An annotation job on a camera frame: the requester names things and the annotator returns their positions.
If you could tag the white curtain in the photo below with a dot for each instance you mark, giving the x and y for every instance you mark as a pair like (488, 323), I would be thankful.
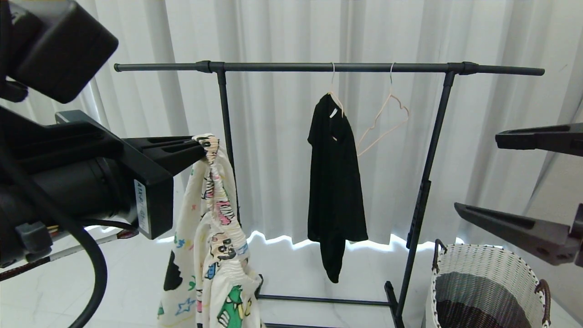
(273, 159)

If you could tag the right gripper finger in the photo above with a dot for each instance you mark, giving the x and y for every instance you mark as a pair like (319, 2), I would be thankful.
(546, 141)
(546, 243)

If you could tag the black clothes rack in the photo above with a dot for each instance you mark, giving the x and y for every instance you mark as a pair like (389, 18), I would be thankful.
(319, 67)

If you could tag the black shorts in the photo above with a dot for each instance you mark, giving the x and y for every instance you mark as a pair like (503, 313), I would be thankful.
(337, 182)

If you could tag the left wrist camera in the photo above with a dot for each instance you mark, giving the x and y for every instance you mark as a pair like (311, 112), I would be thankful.
(59, 45)

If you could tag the cream printed garment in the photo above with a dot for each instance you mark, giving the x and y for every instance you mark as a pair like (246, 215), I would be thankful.
(218, 205)

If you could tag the pink clothes hanger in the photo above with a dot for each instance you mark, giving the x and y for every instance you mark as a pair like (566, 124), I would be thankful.
(391, 79)
(338, 105)

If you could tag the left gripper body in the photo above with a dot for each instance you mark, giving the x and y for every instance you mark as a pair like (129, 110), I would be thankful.
(91, 187)

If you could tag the white laundry basket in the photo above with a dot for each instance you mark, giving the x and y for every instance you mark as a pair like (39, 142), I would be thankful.
(483, 273)

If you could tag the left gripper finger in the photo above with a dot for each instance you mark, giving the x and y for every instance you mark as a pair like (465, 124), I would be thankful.
(182, 159)
(136, 142)

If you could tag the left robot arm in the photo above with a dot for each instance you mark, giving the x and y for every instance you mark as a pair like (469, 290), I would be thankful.
(27, 268)

